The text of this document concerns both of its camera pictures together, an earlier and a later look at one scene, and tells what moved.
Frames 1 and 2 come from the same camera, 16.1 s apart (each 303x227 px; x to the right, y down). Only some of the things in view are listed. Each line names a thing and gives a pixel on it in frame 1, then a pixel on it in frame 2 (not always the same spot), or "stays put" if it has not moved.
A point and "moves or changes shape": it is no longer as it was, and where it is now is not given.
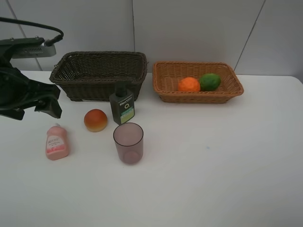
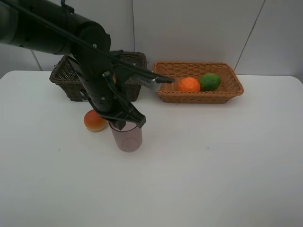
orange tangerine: [189, 84] stays put
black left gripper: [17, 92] → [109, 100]
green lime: [209, 82] stays put
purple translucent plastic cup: [129, 138] moves or changes shape
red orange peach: [95, 120] stays put
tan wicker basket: [166, 75] stays put
